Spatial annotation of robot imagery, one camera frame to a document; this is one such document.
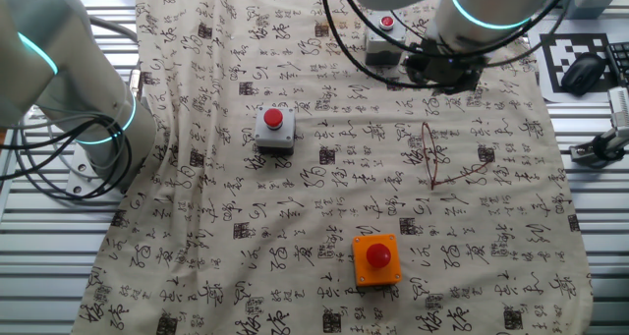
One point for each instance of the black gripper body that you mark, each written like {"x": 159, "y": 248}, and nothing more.
{"x": 442, "y": 67}

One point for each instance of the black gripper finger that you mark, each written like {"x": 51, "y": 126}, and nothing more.
{"x": 443, "y": 85}
{"x": 467, "y": 87}

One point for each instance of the red-framed glasses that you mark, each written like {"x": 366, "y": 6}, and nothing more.
{"x": 430, "y": 148}

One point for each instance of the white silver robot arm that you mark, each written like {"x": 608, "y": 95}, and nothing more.
{"x": 472, "y": 20}

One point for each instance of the grey box flat red button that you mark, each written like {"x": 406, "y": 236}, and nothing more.
{"x": 381, "y": 42}

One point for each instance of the black white marker sheet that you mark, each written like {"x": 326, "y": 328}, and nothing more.
{"x": 553, "y": 55}

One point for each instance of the black computer mouse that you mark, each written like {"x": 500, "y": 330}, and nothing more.
{"x": 582, "y": 74}

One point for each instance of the grey box green button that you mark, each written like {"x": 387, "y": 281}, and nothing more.
{"x": 592, "y": 3}

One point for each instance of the black keyboard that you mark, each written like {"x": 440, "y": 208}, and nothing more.
{"x": 620, "y": 60}

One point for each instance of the grey box domed red button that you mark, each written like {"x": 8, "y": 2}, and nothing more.
{"x": 268, "y": 136}

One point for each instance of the orange box red button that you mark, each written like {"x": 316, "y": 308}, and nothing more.
{"x": 366, "y": 271}

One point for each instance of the beige calligraphy print cloth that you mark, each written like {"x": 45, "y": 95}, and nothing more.
{"x": 245, "y": 202}

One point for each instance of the silver base connector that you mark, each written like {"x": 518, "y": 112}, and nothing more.
{"x": 135, "y": 84}

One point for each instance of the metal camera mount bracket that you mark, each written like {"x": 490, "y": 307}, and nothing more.
{"x": 607, "y": 148}

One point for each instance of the silver camera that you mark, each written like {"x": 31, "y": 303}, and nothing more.
{"x": 620, "y": 106}

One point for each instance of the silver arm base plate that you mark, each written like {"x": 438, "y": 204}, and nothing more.
{"x": 78, "y": 180}

